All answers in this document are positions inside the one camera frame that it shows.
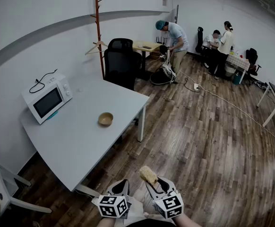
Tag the white power strip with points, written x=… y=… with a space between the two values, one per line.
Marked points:
x=196 y=86

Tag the brown wooden coat rack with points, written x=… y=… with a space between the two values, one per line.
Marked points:
x=99 y=32

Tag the yellow sponge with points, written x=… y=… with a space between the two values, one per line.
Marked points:
x=148 y=174

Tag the black mesh office chair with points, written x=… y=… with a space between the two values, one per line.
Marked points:
x=121 y=63

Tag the person's left forearm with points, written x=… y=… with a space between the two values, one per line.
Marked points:
x=107 y=222

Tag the black and white backpack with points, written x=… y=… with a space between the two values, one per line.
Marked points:
x=162 y=75

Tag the light wooden desk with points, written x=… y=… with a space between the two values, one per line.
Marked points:
x=149 y=45

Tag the person's right forearm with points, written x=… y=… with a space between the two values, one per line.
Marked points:
x=187 y=221

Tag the brown wooden bowl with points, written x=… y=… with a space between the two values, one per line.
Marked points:
x=105 y=119

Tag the person's black shirt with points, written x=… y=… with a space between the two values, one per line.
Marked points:
x=149 y=223

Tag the white basket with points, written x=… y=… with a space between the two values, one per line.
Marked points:
x=229 y=70

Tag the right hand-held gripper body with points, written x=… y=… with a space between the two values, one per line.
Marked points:
x=169 y=204

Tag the black router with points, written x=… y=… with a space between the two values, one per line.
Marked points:
x=160 y=41

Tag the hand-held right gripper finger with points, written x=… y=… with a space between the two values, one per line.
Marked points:
x=151 y=191
x=169 y=184

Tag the black high-back chair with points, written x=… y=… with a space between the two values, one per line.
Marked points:
x=200 y=40

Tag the light wooden clothes hanger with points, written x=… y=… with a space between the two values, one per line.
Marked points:
x=99 y=44

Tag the table with checkered cloth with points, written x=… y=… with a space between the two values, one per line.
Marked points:
x=238 y=61

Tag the teal bin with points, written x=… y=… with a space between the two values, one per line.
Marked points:
x=236 y=79

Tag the black upright board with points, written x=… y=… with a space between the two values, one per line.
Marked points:
x=177 y=14

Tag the black chair with armrests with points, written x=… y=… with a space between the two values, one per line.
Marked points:
x=252 y=58

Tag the black phone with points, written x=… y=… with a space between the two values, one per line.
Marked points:
x=147 y=47

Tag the person's light trousers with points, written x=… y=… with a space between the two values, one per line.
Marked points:
x=137 y=209

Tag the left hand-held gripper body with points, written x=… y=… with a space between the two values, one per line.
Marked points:
x=111 y=206

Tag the white microwave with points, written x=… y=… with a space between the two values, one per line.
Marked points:
x=48 y=100

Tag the teal flat item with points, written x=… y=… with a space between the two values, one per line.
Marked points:
x=53 y=115

